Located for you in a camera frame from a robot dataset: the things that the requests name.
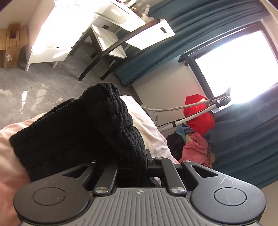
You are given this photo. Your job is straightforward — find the pink garment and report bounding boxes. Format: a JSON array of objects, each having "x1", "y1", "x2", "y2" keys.
[{"x1": 178, "y1": 132, "x2": 215, "y2": 168}]

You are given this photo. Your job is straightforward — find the window frame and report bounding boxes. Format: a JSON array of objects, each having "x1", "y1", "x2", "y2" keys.
[{"x1": 178, "y1": 21, "x2": 277, "y2": 102}]

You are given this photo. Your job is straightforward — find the garment steamer stand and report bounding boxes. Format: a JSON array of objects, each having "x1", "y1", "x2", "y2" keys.
[{"x1": 141, "y1": 87, "x2": 232, "y2": 133}]

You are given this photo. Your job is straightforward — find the white desk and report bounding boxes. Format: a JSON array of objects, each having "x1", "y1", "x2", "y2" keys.
[{"x1": 25, "y1": 1, "x2": 145, "y2": 71}]

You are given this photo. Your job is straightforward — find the red garment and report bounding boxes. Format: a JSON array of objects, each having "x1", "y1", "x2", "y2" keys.
[{"x1": 183, "y1": 93, "x2": 216, "y2": 137}]

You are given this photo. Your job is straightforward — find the white chair black frame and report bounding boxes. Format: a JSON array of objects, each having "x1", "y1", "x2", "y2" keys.
[{"x1": 70, "y1": 19, "x2": 175, "y2": 81}]

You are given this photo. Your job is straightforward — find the black pants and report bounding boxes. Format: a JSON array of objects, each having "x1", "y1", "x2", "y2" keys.
[{"x1": 9, "y1": 82, "x2": 158, "y2": 187}]

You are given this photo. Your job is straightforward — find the blue-grey curtain right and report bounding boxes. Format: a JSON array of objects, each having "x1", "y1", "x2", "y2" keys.
[{"x1": 205, "y1": 85, "x2": 277, "y2": 188}]

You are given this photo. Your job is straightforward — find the cardboard box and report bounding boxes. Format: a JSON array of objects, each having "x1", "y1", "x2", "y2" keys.
[{"x1": 1, "y1": 23, "x2": 29, "y2": 68}]

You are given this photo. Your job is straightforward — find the teal curtain left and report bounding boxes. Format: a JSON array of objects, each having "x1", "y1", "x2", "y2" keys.
[{"x1": 115, "y1": 1, "x2": 269, "y2": 86}]

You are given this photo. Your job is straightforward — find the pastel bed sheet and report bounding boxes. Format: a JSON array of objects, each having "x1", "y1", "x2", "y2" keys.
[{"x1": 0, "y1": 95, "x2": 181, "y2": 226}]

